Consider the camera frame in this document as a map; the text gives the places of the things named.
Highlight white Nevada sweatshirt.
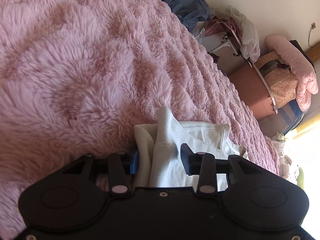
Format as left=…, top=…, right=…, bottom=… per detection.
left=133, top=107, right=248, bottom=189

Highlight pink clothes on table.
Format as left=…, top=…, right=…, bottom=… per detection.
left=204, top=16, right=242, bottom=38

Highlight white plush toy pile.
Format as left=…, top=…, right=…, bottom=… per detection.
left=271, top=133, right=304, bottom=189

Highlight brown plastic storage box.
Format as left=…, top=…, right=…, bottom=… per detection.
left=229, top=64, right=277, bottom=120

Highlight blue translucent storage bin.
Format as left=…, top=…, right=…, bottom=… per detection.
left=275, top=100, right=305, bottom=135

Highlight patterned beige storage bag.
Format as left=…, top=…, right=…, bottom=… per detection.
left=255, top=51, right=298, bottom=108

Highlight pink fluffy blanket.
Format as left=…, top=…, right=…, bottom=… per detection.
left=1, top=0, right=279, bottom=239

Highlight white plastic bag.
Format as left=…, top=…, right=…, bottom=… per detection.
left=211, top=5, right=260, bottom=63

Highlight small folding table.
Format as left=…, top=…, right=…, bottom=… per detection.
left=202, top=27, right=250, bottom=61

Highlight pink folded quilt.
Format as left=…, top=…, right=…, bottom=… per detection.
left=265, top=35, right=319, bottom=112

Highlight rolled bamboo mat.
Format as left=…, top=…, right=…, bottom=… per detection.
left=306, top=47, right=320, bottom=63

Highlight dark blue bag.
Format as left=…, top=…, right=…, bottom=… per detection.
left=161, top=0, right=211, bottom=32

